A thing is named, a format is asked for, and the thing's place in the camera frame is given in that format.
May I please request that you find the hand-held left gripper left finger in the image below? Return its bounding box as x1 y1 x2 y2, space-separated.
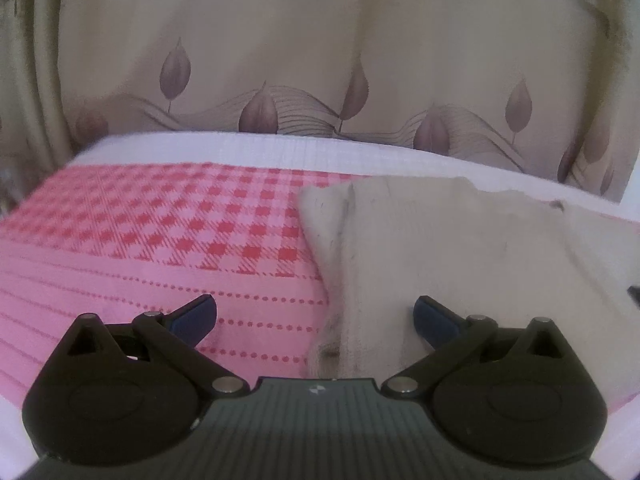
60 294 250 398

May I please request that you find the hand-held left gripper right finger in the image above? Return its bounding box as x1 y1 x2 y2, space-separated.
382 295 576 401

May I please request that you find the beige knit sweater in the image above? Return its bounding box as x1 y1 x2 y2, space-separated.
298 176 640 407

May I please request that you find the pink checked bed sheet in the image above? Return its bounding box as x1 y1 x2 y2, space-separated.
0 130 640 480

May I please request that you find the beige leaf print curtain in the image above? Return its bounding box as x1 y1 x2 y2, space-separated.
0 0 640 211

